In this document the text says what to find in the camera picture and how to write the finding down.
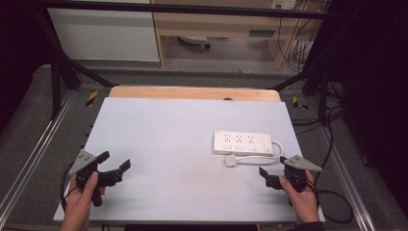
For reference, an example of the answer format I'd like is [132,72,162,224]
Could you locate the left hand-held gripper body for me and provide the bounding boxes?
[68,149,125,208]

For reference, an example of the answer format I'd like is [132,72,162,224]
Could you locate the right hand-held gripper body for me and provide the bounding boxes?
[265,154,323,193]

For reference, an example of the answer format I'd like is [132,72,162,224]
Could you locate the person's right hand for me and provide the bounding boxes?
[278,169,321,225]

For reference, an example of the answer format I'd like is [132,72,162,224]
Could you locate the person's left hand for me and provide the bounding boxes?
[61,171,107,226]

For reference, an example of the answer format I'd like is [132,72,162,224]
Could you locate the white plug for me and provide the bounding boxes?
[224,154,239,168]

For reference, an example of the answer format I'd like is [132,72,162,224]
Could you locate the white power strip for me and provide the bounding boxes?
[213,130,274,157]

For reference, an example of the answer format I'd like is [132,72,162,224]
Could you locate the yellow black floor tape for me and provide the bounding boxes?
[85,90,99,108]
[292,95,310,111]

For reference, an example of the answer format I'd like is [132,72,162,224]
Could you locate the wooden table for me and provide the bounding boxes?
[108,85,282,103]

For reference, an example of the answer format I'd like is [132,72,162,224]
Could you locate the black curtain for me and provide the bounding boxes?
[0,0,52,136]
[323,0,408,210]

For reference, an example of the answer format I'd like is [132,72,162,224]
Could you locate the white cabinet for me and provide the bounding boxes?
[47,7,161,63]

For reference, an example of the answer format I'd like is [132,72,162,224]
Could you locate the office chair base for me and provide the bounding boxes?
[177,35,213,50]

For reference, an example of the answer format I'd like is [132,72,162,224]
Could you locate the light wooden desk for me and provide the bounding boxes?
[149,0,323,70]

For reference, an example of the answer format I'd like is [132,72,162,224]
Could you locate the white power strip cable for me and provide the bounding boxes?
[236,141,285,166]

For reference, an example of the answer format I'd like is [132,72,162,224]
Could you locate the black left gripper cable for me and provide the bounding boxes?
[60,162,80,212]

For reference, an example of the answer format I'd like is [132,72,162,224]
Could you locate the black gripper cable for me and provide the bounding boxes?
[60,162,80,212]
[306,105,354,225]

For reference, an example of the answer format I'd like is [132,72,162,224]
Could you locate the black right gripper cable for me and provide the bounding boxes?
[306,105,354,225]

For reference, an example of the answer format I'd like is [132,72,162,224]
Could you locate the aluminium floor rail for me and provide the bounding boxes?
[316,124,377,231]
[0,91,77,219]

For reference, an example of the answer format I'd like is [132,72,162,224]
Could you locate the bundle of black cables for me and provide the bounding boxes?
[277,0,325,74]

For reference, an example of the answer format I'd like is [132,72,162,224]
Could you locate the white wall socket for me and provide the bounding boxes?
[270,0,298,11]

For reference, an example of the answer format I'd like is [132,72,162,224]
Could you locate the black metal frame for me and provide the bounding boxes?
[33,0,335,127]

